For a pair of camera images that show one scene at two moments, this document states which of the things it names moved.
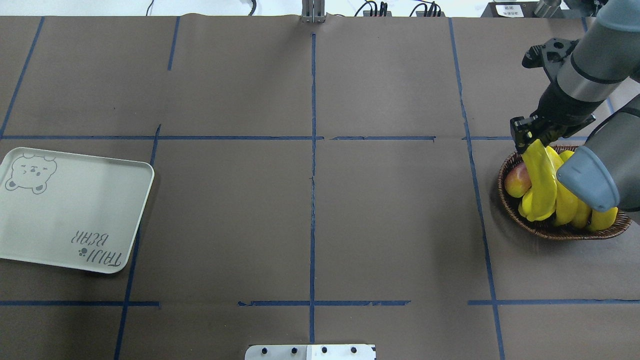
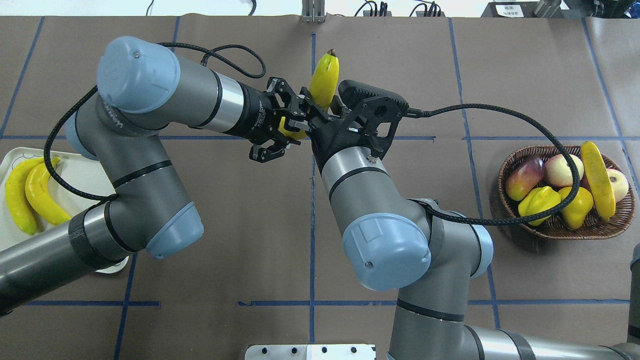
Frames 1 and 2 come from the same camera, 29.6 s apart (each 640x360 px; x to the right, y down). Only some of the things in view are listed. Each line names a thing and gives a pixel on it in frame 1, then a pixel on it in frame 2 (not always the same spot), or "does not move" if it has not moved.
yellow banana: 582,215 → 322,89
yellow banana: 544,187 → 18,203
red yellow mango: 518,181 does not move
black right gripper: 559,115 → 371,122
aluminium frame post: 313,11 does not move
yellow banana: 567,205 → 41,197
